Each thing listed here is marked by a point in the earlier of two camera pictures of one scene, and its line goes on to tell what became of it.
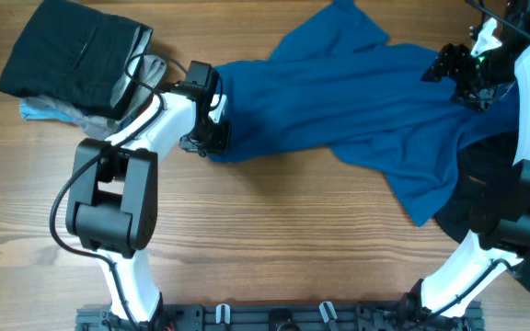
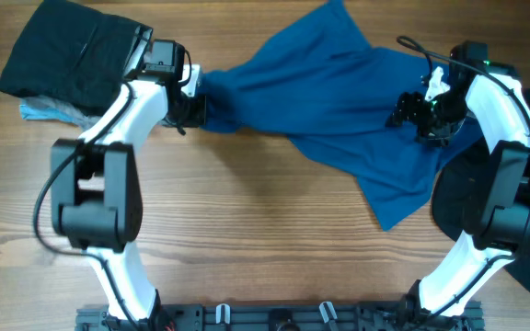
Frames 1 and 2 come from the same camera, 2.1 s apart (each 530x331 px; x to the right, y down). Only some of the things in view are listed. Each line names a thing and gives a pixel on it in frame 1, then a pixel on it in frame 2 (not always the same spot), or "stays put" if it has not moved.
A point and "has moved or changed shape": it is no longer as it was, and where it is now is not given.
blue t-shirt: (335, 83) has moved or changed shape
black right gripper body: (477, 79) → (433, 119)
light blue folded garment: (36, 112) stays put
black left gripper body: (210, 137) → (191, 111)
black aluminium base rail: (370, 316) stays put
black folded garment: (75, 55) stays put
